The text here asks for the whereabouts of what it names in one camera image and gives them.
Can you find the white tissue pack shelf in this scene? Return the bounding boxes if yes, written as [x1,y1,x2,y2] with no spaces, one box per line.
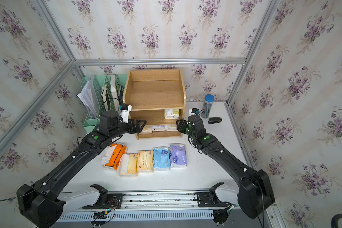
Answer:
[164,109,180,120]
[165,124,177,132]

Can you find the white folder in organizer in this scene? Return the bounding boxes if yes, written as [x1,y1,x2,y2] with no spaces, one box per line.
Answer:
[110,75,119,111]

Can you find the white tissue pack bottom shelf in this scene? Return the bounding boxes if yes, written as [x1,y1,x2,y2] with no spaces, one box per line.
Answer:
[165,124,177,132]

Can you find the yellow tissue pack bottom shelf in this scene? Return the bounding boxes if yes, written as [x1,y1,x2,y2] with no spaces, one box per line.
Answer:
[140,126,153,134]

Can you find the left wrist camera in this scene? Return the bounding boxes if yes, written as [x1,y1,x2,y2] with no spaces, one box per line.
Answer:
[119,103,132,123]

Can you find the white papers in organizer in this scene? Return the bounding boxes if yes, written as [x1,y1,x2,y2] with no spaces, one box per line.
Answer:
[77,77,100,119]

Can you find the pencil canister blue lid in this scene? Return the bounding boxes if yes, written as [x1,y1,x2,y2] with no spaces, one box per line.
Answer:
[200,94,215,119]

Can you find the light blue tissue pack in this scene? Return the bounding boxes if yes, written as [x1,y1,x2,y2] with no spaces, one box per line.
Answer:
[153,147,171,171]

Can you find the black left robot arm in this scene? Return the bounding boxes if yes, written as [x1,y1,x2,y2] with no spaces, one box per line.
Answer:
[16,111,147,228]

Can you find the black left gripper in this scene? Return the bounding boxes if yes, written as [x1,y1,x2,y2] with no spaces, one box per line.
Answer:
[107,118,147,141]

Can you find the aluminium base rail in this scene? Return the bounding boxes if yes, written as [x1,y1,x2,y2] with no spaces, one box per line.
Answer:
[54,189,286,228]

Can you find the green desk file organizer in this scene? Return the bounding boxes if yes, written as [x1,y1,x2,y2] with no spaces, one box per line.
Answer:
[80,74,127,133]

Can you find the beige booklet in organizer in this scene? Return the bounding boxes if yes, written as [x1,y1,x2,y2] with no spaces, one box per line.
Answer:
[101,84,109,111]

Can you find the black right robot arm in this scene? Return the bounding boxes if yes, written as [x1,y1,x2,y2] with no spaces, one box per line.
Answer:
[176,114,275,228]

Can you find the black stapler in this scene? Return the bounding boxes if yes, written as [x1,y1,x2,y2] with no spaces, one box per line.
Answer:
[208,117,222,124]

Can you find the wooden three-tier shelf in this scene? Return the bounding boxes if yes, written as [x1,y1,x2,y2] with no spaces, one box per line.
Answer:
[123,68,187,126]

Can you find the white-blue tissue pack bottom shelf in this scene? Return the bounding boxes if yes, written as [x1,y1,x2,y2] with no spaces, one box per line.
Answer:
[152,125,166,132]

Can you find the purple tissue pack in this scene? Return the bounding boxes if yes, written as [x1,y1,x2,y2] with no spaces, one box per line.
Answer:
[170,143,187,168]

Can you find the orange tissue pack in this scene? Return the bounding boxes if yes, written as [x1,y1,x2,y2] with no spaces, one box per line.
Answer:
[101,143,127,171]

